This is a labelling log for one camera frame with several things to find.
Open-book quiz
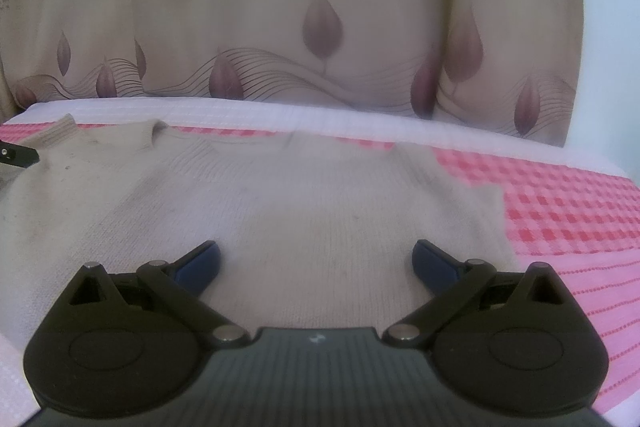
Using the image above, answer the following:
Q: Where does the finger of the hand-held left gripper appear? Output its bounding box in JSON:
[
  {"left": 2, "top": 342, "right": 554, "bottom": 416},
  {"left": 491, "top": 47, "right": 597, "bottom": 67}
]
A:
[{"left": 0, "top": 145, "right": 40, "bottom": 169}]

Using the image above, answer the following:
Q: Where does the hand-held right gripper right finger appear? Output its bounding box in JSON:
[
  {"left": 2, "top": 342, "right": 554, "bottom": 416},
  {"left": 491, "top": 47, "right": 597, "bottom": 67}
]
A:
[{"left": 382, "top": 239, "right": 583, "bottom": 349}]

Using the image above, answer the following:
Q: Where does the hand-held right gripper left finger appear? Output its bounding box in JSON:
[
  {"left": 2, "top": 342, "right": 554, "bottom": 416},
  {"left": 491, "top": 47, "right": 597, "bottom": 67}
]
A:
[{"left": 47, "top": 240, "right": 252, "bottom": 349}]

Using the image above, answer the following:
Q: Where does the beige knit sweater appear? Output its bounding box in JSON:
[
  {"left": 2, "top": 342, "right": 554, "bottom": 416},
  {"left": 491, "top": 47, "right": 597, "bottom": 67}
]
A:
[{"left": 0, "top": 114, "right": 523, "bottom": 343}]

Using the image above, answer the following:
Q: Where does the pink checked bedsheet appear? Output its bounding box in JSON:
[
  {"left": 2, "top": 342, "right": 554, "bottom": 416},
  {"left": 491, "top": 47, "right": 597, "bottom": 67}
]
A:
[{"left": 0, "top": 101, "right": 640, "bottom": 427}]

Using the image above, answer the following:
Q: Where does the beige leaf print curtain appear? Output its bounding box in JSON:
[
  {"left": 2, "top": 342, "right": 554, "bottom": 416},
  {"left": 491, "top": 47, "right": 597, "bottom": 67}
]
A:
[{"left": 0, "top": 0, "right": 586, "bottom": 148}]

